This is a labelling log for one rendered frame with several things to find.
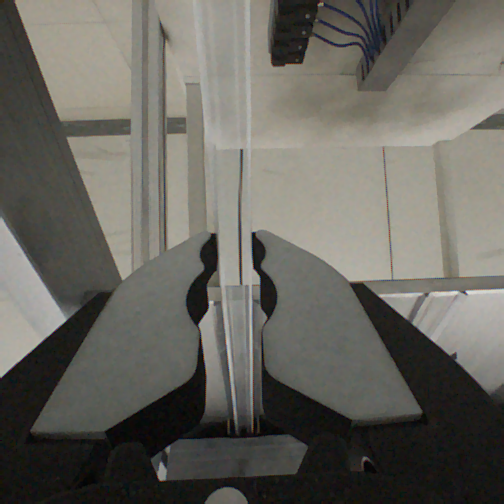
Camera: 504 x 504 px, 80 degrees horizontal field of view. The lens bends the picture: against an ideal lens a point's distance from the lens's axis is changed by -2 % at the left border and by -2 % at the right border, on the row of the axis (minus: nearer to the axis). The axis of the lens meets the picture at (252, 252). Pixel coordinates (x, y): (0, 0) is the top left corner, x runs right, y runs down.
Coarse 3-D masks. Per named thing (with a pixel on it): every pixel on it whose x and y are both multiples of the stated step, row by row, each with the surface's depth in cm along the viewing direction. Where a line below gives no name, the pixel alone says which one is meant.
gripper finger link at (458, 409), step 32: (352, 288) 8; (384, 320) 7; (416, 352) 6; (416, 384) 6; (448, 384) 6; (448, 416) 5; (480, 416) 5; (352, 448) 5; (384, 448) 5; (416, 448) 5; (448, 448) 5; (480, 448) 5; (416, 480) 4; (448, 480) 4; (480, 480) 4
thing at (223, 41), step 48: (192, 0) 7; (240, 0) 7; (240, 48) 8; (240, 96) 8; (240, 144) 9; (240, 192) 10; (240, 240) 12; (240, 288) 14; (240, 336) 16; (240, 384) 19; (240, 432) 25
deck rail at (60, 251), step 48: (0, 0) 11; (0, 48) 11; (0, 96) 11; (48, 96) 13; (0, 144) 11; (48, 144) 13; (0, 192) 11; (48, 192) 13; (0, 240) 11; (48, 240) 13; (96, 240) 18; (48, 288) 13; (96, 288) 17
